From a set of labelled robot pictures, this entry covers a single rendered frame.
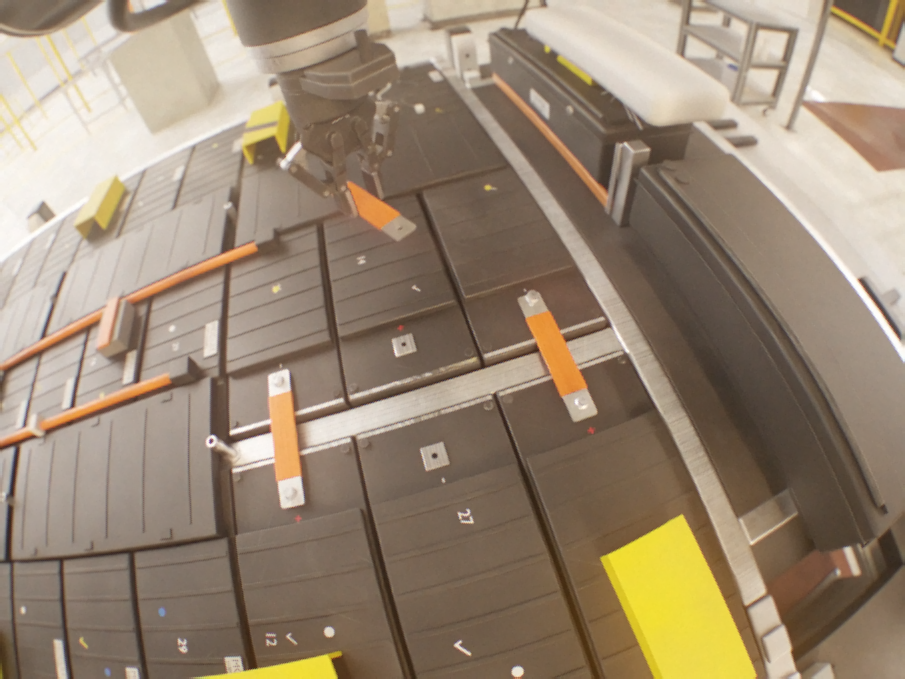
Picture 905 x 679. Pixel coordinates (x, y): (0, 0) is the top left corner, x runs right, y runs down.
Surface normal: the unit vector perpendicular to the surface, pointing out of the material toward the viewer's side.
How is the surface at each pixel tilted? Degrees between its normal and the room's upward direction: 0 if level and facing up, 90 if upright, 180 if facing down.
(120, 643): 0
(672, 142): 90
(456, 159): 0
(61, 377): 0
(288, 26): 90
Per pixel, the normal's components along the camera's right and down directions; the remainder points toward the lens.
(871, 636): -0.12, -0.53
